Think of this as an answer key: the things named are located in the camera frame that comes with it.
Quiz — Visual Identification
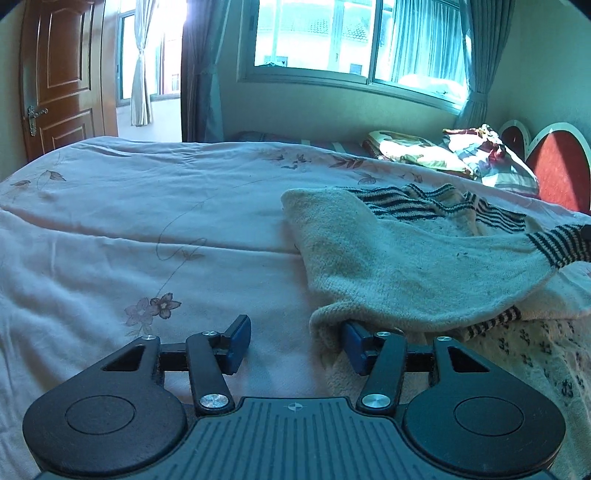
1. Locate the striped pillow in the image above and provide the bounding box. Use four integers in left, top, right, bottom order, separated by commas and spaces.
480, 148, 540, 198

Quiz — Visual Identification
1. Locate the dark grey curtain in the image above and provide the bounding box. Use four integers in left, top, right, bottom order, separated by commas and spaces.
455, 0, 515, 129

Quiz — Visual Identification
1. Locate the colourful crumpled clothes pile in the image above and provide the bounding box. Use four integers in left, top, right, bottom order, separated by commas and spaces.
443, 124, 507, 166

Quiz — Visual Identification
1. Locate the cream knit striped sweater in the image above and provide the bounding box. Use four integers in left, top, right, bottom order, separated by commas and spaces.
281, 184, 590, 479

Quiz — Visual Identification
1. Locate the red white heart headboard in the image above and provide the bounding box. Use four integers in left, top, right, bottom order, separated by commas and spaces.
500, 120, 590, 214

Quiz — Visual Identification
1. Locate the pink floral bed sheet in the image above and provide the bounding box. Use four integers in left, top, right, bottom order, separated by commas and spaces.
0, 135, 591, 480

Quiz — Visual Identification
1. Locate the white tied balcony curtain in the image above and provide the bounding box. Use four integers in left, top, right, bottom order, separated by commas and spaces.
130, 0, 156, 127

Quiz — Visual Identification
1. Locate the window with grey frame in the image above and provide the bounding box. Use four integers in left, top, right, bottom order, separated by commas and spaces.
242, 1, 468, 112

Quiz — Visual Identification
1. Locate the dark curtain by door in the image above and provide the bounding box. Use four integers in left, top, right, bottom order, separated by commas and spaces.
180, 0, 230, 143

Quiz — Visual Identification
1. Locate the brown wooden door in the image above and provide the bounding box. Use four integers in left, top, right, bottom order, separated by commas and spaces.
20, 0, 118, 161

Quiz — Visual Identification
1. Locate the metal door handle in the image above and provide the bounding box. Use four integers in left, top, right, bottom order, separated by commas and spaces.
26, 105, 48, 137

